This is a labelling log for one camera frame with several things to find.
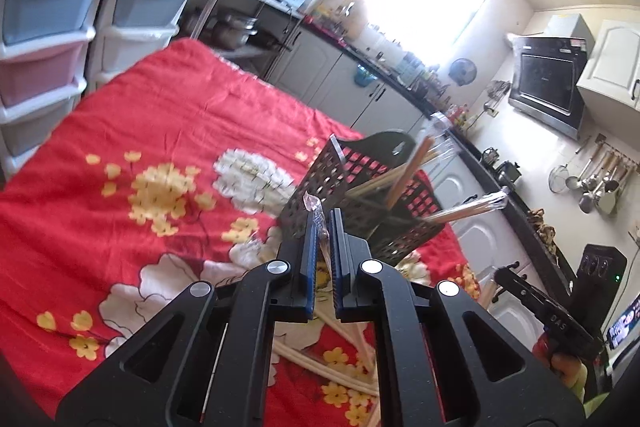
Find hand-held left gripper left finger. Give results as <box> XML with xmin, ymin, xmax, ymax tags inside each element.
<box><xmin>55</xmin><ymin>209</ymin><xmax>321</xmax><ymax>427</ymax></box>

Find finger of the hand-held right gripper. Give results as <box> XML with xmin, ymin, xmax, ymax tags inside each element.
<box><xmin>492</xmin><ymin>266</ymin><xmax>550</xmax><ymax>310</ymax></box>

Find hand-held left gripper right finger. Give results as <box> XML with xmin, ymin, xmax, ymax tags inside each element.
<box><xmin>330</xmin><ymin>208</ymin><xmax>586</xmax><ymax>427</ymax></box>

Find dark green utensil basket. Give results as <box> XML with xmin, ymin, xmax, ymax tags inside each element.
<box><xmin>277</xmin><ymin>130</ymin><xmax>446</xmax><ymax>268</ymax></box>

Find pile of chopsticks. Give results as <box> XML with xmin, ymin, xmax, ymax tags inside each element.
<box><xmin>272</xmin><ymin>312</ymin><xmax>383</xmax><ymax>427</ymax></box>

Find brown bare chopstick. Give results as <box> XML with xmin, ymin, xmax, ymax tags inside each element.
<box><xmin>386</xmin><ymin>136</ymin><xmax>435</xmax><ymax>211</ymax></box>

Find row of hanging kitchen utensils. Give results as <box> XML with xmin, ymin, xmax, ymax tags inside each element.
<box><xmin>565</xmin><ymin>134</ymin><xmax>640</xmax><ymax>215</ymax></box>

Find person's right hand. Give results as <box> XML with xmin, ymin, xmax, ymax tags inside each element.
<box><xmin>532</xmin><ymin>338</ymin><xmax>591</xmax><ymax>403</ymax></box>

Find lit screen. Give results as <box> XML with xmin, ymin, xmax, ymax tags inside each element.
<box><xmin>607</xmin><ymin>294</ymin><xmax>640</xmax><ymax>350</ymax></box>

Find brown ginger roots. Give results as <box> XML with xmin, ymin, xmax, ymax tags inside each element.
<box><xmin>530</xmin><ymin>207</ymin><xmax>558</xmax><ymax>253</ymax></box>

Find condiment bottles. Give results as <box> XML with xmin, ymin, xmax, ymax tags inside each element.
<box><xmin>447</xmin><ymin>104</ymin><xmax>476</xmax><ymax>130</ymax></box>

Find white base cabinets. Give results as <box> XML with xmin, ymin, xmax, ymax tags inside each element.
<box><xmin>265</xmin><ymin>24</ymin><xmax>576</xmax><ymax>308</ymax></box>

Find group of counter bottles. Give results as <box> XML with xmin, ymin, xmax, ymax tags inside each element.
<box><xmin>395</xmin><ymin>52</ymin><xmax>441</xmax><ymax>92</ymax></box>

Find steel range hood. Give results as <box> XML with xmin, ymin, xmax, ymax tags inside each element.
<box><xmin>507</xmin><ymin>14</ymin><xmax>596</xmax><ymax>140</ymax></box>

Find red floral cloth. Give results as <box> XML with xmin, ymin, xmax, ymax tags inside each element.
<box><xmin>0</xmin><ymin>38</ymin><xmax>483</xmax><ymax>427</ymax></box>

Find metal pot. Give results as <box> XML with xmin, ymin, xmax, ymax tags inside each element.
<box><xmin>210</xmin><ymin>14</ymin><xmax>258</xmax><ymax>50</ymax></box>

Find beige electric kettle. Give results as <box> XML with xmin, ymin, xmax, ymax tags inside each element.
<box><xmin>345</xmin><ymin>0</ymin><xmax>373</xmax><ymax>32</ymax></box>

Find drawer unit with teal drawer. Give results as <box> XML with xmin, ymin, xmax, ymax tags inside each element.
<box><xmin>95</xmin><ymin>0</ymin><xmax>226</xmax><ymax>85</ymax></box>

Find drawer unit with beige drawer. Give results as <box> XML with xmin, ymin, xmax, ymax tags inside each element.
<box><xmin>0</xmin><ymin>0</ymin><xmax>141</xmax><ymax>178</ymax></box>

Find metal wire strainer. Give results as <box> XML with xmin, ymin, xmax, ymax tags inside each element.
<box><xmin>549</xmin><ymin>164</ymin><xmax>571</xmax><ymax>192</ymax></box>

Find small dark wall fan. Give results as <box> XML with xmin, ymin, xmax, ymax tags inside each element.
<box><xmin>448</xmin><ymin>58</ymin><xmax>476</xmax><ymax>85</ymax></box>

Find white wall cabinet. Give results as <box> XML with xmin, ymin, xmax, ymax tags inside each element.
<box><xmin>575</xmin><ymin>19</ymin><xmax>640</xmax><ymax>112</ymax></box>

